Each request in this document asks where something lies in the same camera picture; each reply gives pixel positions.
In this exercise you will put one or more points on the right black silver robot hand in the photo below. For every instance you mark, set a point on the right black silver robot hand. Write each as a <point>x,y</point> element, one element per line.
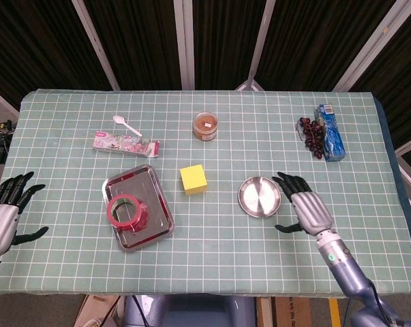
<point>311,211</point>

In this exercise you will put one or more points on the red tape roll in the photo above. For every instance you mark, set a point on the red tape roll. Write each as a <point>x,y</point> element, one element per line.
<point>110,213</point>

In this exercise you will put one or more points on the yellow cube block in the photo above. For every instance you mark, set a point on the yellow cube block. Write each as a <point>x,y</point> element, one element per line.
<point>193,182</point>

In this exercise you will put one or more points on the round steel plate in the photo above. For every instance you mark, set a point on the round steel plate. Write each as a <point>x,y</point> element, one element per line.
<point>259,197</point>

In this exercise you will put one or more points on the dark purple grape bunch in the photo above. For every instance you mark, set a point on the dark purple grape bunch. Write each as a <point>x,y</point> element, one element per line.
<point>312,134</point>

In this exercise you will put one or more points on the blue printed carton box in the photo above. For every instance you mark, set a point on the blue printed carton box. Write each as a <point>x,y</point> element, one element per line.
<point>333,136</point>

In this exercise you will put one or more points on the green checked tablecloth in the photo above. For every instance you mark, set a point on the green checked tablecloth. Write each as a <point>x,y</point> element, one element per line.
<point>225,259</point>

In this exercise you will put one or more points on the printed brown cardboard box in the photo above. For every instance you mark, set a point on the printed brown cardboard box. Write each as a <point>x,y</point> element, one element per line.
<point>300,311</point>

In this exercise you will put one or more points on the clear jar of rubber bands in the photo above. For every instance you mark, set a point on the clear jar of rubber bands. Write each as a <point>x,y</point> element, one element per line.
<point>205,126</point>

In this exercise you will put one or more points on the floral pink toothpaste box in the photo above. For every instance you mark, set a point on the floral pink toothpaste box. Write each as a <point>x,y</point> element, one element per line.
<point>123,144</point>

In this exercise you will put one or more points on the rectangular steel tray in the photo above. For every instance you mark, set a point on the rectangular steel tray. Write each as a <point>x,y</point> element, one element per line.
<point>157,211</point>

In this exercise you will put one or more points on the blue-grey robot torso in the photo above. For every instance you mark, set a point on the blue-grey robot torso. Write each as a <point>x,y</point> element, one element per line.
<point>191,311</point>

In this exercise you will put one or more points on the white plastic spoon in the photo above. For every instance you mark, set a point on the white plastic spoon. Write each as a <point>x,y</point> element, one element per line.
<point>125,123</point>

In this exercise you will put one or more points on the white frame post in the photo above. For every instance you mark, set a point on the white frame post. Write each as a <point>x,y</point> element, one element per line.
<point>259,44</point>
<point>96,47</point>
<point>184,44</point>
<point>368,47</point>

